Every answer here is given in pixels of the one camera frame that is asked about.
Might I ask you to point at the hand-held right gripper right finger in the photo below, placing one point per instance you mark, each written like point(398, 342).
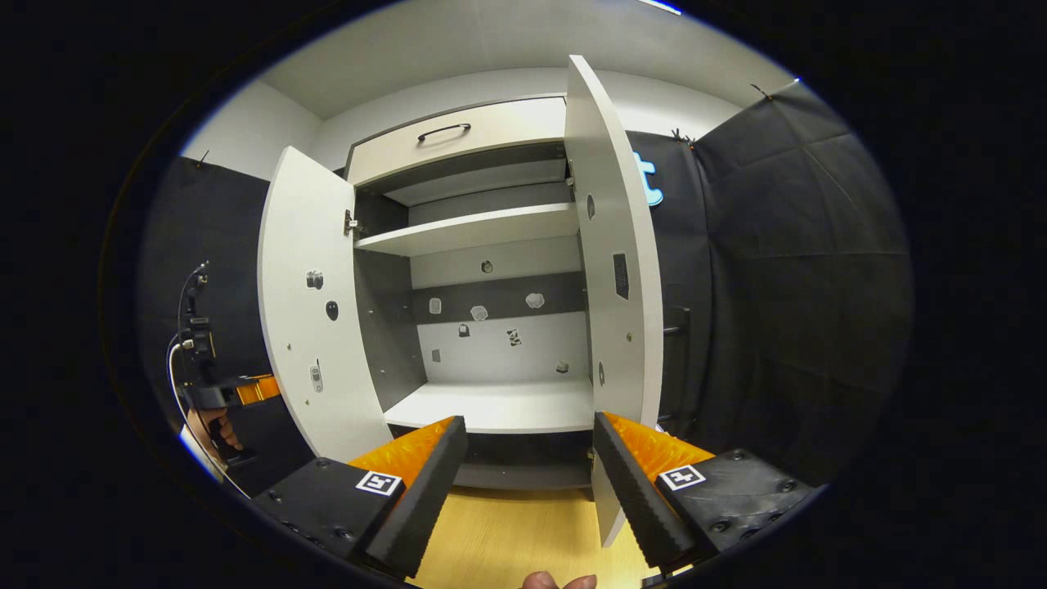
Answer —
point(634, 499)

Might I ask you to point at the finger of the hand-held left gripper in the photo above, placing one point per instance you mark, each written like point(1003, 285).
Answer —
point(260, 388)

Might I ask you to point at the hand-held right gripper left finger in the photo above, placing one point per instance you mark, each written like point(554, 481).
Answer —
point(425, 491)

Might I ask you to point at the beige shoe cabinet door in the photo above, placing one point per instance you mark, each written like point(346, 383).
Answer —
point(613, 204)
point(303, 343)

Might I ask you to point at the grey framed shoe cabinet body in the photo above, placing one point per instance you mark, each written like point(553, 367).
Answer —
point(393, 327)

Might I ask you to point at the white cabinet shelf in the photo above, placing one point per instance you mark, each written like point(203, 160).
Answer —
point(491, 229)

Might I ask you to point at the black cloth clamp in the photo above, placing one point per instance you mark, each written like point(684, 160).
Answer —
point(761, 90)
point(201, 155)
point(681, 136)

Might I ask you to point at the black backdrop cloth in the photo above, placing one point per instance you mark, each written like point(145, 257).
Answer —
point(777, 286)

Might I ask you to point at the ceiling light panel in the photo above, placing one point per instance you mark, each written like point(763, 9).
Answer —
point(661, 6)

